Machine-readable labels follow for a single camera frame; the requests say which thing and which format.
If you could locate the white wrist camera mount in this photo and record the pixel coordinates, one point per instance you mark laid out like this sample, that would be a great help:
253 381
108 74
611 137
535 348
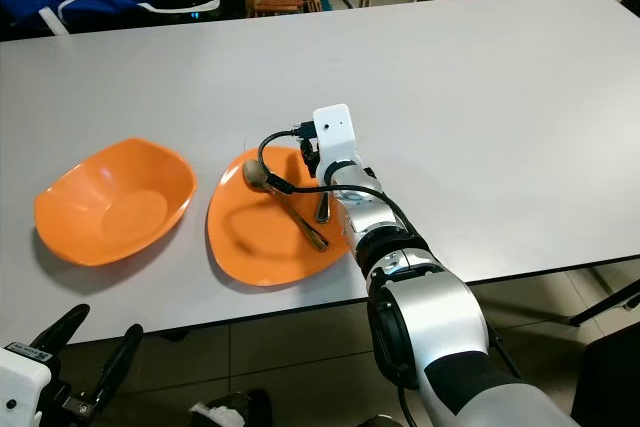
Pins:
335 142
25 387

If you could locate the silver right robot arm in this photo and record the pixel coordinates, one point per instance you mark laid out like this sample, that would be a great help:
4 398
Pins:
450 337

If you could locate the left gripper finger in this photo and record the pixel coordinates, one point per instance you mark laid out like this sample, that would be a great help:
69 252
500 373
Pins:
123 365
63 327

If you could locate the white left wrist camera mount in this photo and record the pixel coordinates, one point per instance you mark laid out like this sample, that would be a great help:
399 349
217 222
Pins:
25 387

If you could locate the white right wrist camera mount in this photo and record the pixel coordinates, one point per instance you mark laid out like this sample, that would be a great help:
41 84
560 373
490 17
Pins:
335 142

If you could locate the black chair leg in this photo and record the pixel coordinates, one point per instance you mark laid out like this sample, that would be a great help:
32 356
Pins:
605 305

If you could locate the brown wooden stack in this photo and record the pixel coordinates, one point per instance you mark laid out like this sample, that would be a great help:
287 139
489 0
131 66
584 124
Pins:
275 2

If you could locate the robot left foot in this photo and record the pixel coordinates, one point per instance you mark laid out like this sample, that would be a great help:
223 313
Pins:
230 412

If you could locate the orange plastic bowl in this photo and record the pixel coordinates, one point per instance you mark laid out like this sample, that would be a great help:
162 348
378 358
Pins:
115 207

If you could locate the orange plastic plate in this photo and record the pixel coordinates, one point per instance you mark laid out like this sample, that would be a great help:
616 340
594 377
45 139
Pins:
260 252

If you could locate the gold metal spoon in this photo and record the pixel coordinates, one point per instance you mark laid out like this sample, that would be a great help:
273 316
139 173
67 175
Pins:
257 177

